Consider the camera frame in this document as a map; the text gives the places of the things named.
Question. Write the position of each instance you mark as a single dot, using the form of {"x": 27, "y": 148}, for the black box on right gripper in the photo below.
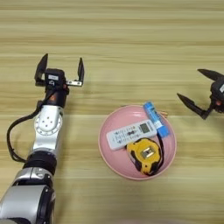
{"x": 218, "y": 90}

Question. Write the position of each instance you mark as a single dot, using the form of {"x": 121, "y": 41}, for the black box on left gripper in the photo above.
{"x": 54, "y": 76}

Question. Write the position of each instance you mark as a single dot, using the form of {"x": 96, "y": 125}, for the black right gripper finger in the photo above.
{"x": 192, "y": 103}
{"x": 211, "y": 74}

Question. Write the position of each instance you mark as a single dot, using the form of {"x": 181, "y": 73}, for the white remote control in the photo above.
{"x": 128, "y": 135}

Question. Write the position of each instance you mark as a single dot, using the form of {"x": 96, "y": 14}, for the blue tube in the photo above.
{"x": 154, "y": 116}

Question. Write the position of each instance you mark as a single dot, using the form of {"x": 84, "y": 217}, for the thin wooden stick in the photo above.
{"x": 165, "y": 113}

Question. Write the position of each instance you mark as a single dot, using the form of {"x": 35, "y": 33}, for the pink round plate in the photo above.
{"x": 116, "y": 163}

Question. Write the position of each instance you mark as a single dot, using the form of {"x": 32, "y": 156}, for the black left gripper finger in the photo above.
{"x": 80, "y": 70}
{"x": 40, "y": 67}

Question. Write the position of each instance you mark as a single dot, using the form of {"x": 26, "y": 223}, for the yellow black tape measure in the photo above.
{"x": 145, "y": 154}

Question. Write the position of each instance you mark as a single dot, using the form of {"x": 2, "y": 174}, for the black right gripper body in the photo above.
{"x": 218, "y": 105}

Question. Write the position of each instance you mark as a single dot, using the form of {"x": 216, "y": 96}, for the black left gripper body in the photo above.
{"x": 55, "y": 96}

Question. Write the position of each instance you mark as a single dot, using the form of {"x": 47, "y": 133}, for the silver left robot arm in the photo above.
{"x": 45, "y": 125}

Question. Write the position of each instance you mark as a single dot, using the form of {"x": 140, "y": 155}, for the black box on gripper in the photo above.
{"x": 218, "y": 90}
{"x": 54, "y": 76}

